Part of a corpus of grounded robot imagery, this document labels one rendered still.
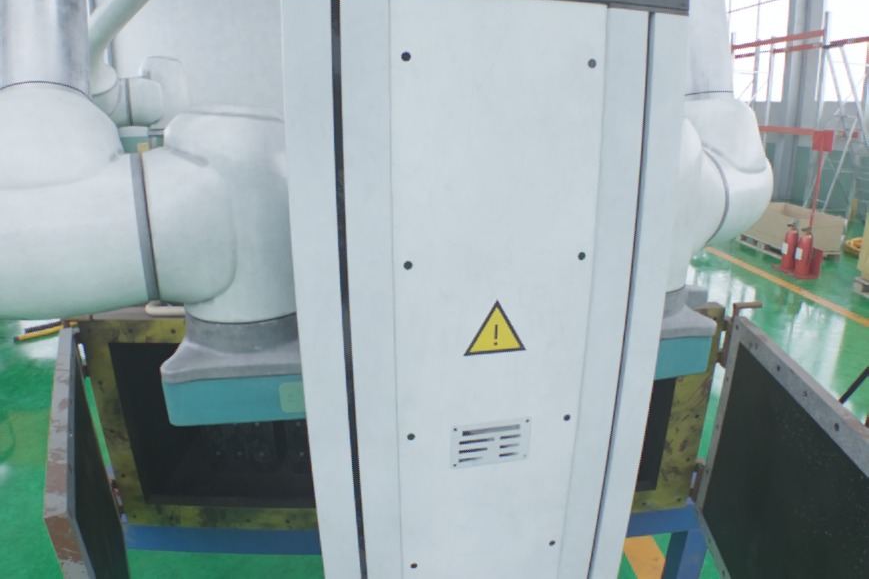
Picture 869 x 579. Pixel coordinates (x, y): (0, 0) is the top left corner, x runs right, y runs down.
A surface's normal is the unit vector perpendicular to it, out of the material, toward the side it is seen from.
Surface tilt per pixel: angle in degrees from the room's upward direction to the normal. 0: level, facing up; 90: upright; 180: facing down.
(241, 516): 90
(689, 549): 90
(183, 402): 90
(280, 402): 90
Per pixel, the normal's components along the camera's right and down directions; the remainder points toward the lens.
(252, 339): 0.26, 0.15
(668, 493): 0.06, 0.26
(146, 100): 0.45, 0.27
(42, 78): 0.59, -0.25
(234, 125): 0.37, -0.31
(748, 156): 0.49, -0.04
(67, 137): 0.65, -0.41
